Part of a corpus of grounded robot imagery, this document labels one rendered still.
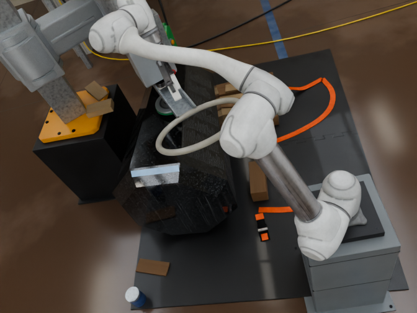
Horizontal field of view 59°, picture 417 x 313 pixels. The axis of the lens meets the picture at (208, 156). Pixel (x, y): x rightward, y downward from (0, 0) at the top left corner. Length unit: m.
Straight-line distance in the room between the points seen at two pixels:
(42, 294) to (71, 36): 1.94
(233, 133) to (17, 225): 2.95
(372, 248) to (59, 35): 2.21
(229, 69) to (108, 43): 0.41
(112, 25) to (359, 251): 1.36
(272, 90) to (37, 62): 1.76
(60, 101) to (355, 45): 2.80
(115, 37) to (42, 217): 2.61
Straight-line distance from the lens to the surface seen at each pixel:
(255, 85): 1.26
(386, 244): 1.82
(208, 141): 1.60
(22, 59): 2.63
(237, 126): 1.15
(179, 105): 2.14
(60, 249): 3.38
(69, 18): 2.69
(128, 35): 1.31
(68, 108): 2.93
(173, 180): 2.23
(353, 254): 1.80
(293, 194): 1.38
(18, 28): 2.59
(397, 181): 2.97
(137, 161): 2.33
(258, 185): 2.80
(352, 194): 1.60
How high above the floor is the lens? 2.44
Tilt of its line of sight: 49 degrees down
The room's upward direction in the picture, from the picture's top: 23 degrees counter-clockwise
